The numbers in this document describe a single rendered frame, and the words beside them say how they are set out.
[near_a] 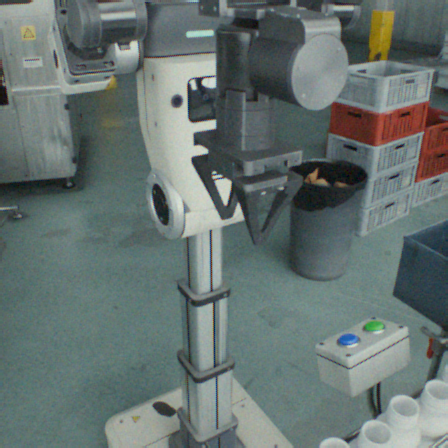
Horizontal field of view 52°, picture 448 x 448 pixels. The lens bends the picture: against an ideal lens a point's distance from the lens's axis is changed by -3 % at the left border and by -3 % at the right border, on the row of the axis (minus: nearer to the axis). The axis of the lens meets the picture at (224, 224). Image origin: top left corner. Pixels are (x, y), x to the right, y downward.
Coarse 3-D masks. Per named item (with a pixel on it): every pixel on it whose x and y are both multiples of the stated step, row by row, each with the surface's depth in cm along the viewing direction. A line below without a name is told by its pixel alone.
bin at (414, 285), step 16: (432, 224) 145; (416, 240) 143; (432, 240) 148; (416, 256) 137; (432, 256) 132; (400, 272) 144; (416, 272) 138; (432, 272) 133; (400, 288) 145; (416, 288) 140; (432, 288) 134; (416, 304) 141; (432, 304) 136; (432, 320) 137
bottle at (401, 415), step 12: (396, 396) 58; (396, 408) 59; (408, 408) 59; (384, 420) 59; (396, 420) 56; (408, 420) 56; (396, 432) 57; (408, 432) 57; (396, 444) 57; (408, 444) 57
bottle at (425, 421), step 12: (432, 384) 61; (444, 384) 60; (420, 396) 61; (432, 396) 58; (444, 396) 60; (420, 408) 60; (432, 408) 59; (444, 408) 58; (420, 420) 60; (432, 420) 59; (444, 420) 59; (420, 432) 60; (432, 432) 59; (444, 432) 59; (420, 444) 61; (444, 444) 61
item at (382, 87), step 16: (368, 64) 325; (384, 64) 337; (400, 64) 328; (352, 80) 320; (368, 80) 287; (384, 80) 278; (400, 80) 289; (416, 80) 301; (352, 96) 300; (368, 96) 291; (384, 96) 283; (400, 96) 296; (416, 96) 308
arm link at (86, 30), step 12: (72, 0) 65; (84, 0) 64; (72, 12) 67; (84, 12) 64; (96, 12) 65; (144, 12) 69; (72, 24) 68; (84, 24) 65; (96, 24) 65; (144, 24) 69; (72, 36) 70; (84, 36) 66; (96, 36) 67; (144, 36) 71
